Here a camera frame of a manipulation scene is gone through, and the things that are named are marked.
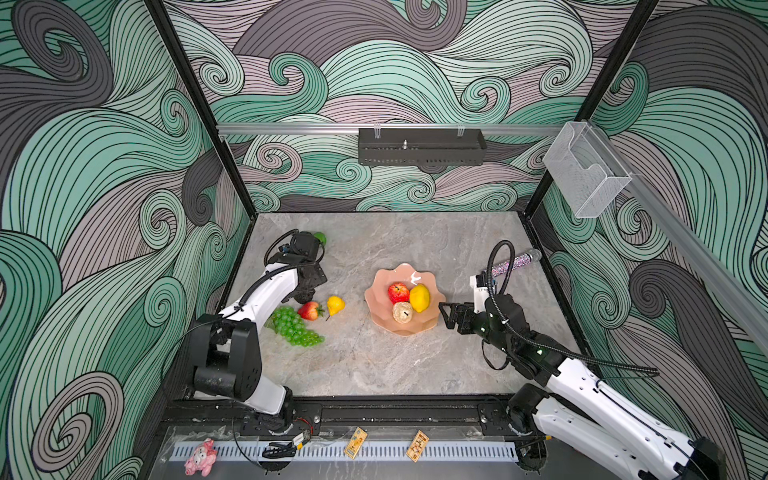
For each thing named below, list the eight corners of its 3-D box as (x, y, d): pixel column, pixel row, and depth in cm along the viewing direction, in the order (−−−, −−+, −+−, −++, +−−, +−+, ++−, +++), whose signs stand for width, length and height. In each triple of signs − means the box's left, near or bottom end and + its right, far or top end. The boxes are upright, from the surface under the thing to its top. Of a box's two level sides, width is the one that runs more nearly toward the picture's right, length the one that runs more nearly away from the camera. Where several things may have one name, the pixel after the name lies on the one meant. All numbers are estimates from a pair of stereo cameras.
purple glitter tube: (490, 282, 102) (494, 275, 99) (484, 274, 104) (487, 267, 101) (539, 261, 108) (544, 254, 104) (531, 254, 110) (536, 247, 107)
